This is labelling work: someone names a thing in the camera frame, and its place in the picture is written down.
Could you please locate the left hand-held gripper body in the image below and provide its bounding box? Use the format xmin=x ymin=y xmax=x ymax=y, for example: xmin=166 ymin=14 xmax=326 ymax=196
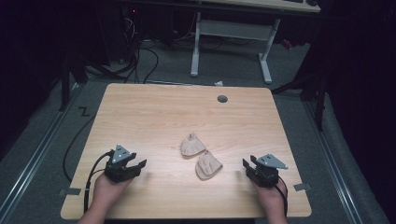
xmin=104 ymin=144 xmax=140 ymax=184

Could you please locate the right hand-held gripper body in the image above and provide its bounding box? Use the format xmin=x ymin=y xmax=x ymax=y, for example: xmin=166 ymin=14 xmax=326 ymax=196
xmin=246 ymin=153 xmax=290 ymax=189

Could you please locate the person's right hand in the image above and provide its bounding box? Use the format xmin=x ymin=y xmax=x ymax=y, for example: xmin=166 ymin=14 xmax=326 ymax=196
xmin=251 ymin=179 xmax=290 ymax=213

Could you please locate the person's left hand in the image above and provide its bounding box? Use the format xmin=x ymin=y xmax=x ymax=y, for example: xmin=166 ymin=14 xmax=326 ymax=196
xmin=92 ymin=173 xmax=134 ymax=209

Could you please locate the black metal stand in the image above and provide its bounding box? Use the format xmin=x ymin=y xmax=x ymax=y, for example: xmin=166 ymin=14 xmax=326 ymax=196
xmin=270 ymin=69 xmax=330 ymax=133
xmin=58 ymin=54 xmax=90 ymax=113

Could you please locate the light wooden desk top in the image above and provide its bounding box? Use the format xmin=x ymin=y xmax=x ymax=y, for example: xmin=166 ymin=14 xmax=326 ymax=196
xmin=199 ymin=0 xmax=321 ymax=14

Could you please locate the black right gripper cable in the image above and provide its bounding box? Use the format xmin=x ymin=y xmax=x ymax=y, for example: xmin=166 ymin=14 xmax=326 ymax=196
xmin=274 ymin=175 xmax=290 ymax=217

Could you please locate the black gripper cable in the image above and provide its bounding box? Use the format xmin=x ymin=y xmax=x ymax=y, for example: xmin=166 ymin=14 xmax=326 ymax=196
xmin=274 ymin=175 xmax=290 ymax=217
xmin=83 ymin=149 xmax=116 ymax=215

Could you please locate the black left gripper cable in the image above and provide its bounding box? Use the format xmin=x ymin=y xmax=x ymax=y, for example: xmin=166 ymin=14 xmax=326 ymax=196
xmin=83 ymin=149 xmax=116 ymax=215

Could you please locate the black floor cable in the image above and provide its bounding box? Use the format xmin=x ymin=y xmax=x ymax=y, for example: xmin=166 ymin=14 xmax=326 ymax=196
xmin=62 ymin=114 xmax=97 ymax=183

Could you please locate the metal floor rail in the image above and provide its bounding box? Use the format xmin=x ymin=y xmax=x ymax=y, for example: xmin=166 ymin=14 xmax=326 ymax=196
xmin=303 ymin=100 xmax=366 ymax=224
xmin=0 ymin=83 xmax=86 ymax=219

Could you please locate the bundle of black cables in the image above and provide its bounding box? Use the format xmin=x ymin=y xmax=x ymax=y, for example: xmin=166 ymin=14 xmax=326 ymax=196
xmin=87 ymin=15 xmax=161 ymax=85

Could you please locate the white desk frame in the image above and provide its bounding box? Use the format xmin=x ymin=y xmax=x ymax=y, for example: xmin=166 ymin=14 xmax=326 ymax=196
xmin=190 ymin=11 xmax=282 ymax=85

